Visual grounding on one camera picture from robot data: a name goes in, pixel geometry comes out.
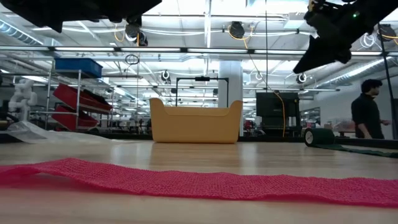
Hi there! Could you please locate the yellow plastic bin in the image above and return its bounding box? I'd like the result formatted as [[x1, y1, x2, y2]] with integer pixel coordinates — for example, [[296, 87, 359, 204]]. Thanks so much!
[[149, 97, 244, 144]]

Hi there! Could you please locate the metal shelf rack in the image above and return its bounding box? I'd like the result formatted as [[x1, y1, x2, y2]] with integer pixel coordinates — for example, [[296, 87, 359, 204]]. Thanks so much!
[[45, 58, 114, 131]]

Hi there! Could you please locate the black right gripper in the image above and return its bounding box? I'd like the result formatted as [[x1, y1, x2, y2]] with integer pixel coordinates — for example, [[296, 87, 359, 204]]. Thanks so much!
[[292, 0, 371, 75]]

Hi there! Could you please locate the green elastic bandage roll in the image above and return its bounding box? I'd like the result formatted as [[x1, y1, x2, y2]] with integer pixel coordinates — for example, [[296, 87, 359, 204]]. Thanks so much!
[[303, 127, 398, 159]]

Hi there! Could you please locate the red elastic bandage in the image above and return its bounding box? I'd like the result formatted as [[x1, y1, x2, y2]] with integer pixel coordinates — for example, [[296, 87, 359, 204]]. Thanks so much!
[[0, 157, 398, 208]]

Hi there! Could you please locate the clear plastic bag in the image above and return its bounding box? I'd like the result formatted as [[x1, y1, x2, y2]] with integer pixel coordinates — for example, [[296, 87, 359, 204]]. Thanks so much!
[[0, 120, 131, 144]]

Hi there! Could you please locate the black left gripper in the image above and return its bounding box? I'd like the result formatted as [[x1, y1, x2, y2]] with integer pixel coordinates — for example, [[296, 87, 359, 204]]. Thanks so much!
[[62, 0, 162, 24]]

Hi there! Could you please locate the person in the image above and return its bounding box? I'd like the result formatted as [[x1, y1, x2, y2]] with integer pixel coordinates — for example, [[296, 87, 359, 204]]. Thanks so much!
[[351, 78, 393, 140]]

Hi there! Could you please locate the black aluminium table frame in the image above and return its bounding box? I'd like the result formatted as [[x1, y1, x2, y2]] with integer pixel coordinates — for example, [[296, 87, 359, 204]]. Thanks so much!
[[0, 132, 398, 150]]

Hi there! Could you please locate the black floor stand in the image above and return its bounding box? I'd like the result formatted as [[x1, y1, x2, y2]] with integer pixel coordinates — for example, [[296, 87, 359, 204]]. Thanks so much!
[[264, 0, 269, 94]]

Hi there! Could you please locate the black camera stand frame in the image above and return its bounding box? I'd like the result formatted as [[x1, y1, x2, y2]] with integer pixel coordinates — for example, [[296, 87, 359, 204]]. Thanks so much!
[[175, 76, 230, 108]]

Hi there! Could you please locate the blue storage bin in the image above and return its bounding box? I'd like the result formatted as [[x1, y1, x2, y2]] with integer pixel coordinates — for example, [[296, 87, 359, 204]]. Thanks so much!
[[55, 57, 103, 78]]

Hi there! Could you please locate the black monitor cart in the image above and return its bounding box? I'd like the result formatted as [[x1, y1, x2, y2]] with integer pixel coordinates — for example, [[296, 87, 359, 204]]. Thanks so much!
[[256, 92, 302, 138]]

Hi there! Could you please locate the thin black pole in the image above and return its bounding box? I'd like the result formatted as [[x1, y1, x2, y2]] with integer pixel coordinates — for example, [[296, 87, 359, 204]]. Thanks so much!
[[377, 23, 398, 140]]

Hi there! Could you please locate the red storage bin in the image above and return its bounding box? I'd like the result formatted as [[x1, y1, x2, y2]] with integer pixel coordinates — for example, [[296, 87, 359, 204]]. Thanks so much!
[[52, 83, 113, 113], [51, 104, 99, 131]]

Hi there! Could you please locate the yellow cable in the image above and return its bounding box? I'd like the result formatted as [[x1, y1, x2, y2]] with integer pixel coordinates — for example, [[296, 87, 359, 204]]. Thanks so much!
[[228, 26, 287, 138]]

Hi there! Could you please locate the overhead LED light bar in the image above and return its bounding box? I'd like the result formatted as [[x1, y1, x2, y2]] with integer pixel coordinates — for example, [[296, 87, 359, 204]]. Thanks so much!
[[0, 45, 398, 57]]

